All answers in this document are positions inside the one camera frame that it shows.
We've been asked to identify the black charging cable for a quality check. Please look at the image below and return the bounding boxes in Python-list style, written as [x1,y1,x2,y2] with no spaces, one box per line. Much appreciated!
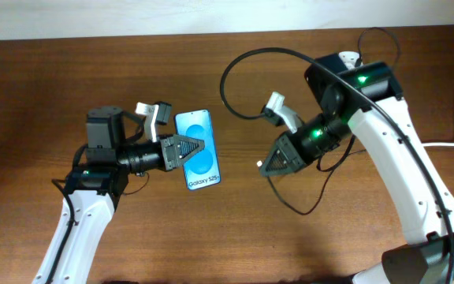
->
[256,26,401,216]

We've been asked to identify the white power strip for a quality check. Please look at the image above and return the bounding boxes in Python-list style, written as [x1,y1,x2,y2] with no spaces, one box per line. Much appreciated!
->
[338,51,363,69]

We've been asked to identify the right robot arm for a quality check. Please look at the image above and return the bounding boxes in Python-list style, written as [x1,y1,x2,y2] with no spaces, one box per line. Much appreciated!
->
[259,51,454,283]

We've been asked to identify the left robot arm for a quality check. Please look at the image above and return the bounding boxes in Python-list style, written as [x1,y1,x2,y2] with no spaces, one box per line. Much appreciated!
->
[33,102,205,283]

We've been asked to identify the blue Galaxy smartphone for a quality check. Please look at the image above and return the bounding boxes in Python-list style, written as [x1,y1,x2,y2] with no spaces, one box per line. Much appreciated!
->
[173,109,222,192]

